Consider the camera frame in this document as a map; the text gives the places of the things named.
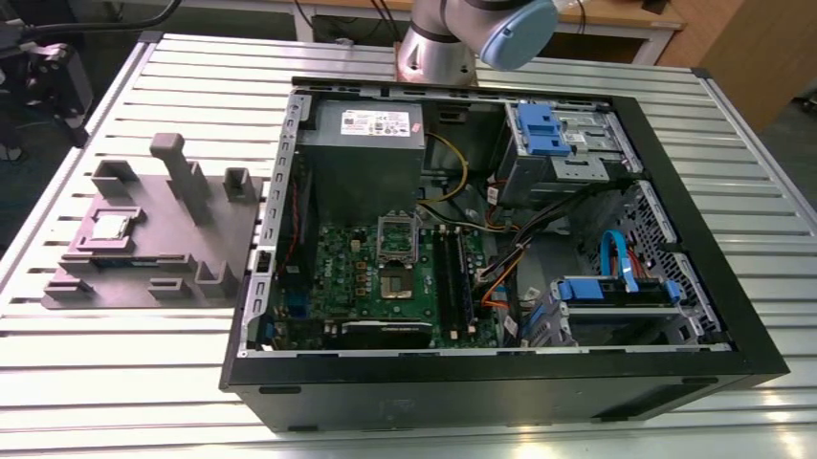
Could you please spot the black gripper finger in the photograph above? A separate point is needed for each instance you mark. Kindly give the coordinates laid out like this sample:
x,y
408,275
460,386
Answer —
x,y
77,129

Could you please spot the blue port connector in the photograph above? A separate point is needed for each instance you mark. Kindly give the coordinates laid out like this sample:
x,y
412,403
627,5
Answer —
x,y
297,306

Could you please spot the green motherboard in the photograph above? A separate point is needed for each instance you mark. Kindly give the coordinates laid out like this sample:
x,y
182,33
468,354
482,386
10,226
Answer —
x,y
345,248

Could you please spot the brown wooden cabinet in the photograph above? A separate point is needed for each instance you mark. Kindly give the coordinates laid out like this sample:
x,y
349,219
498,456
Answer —
x,y
753,48

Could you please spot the silver CPU chip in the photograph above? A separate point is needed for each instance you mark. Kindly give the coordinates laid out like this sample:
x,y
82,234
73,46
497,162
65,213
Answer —
x,y
114,227

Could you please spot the wooden desk white frame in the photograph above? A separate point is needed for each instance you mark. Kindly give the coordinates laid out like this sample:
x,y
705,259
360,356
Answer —
x,y
639,21

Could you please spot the metal drive cage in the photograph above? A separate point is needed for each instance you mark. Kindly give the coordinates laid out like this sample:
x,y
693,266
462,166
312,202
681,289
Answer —
x,y
575,172

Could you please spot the hard disk in blue carrier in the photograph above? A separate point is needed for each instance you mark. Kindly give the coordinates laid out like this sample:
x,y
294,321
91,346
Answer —
x,y
588,290

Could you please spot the grey power supply unit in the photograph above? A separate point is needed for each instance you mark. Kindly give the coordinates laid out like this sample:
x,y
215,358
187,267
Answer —
x,y
358,181

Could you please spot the black case fan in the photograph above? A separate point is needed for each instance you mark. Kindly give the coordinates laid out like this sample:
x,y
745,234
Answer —
x,y
304,205

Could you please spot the black RAM slot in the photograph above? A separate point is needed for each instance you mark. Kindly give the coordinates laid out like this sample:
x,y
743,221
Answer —
x,y
450,282
457,282
444,282

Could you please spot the blue disk carrier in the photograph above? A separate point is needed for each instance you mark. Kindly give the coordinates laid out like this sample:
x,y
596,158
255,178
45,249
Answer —
x,y
542,129

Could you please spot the metal disk bay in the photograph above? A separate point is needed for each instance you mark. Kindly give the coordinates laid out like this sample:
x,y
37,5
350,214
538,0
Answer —
x,y
625,325

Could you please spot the black open PC case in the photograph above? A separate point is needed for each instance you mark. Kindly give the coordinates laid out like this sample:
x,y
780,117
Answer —
x,y
446,397

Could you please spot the grey parts rack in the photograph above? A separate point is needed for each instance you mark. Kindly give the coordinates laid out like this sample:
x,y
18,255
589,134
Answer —
x,y
154,239

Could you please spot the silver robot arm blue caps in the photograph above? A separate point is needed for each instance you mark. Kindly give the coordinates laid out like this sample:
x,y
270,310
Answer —
x,y
434,57

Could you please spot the black graphics card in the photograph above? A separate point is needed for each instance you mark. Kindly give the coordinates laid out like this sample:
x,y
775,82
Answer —
x,y
384,333

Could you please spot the blue RAM stick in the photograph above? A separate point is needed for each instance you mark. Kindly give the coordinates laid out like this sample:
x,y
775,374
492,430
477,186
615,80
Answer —
x,y
127,262

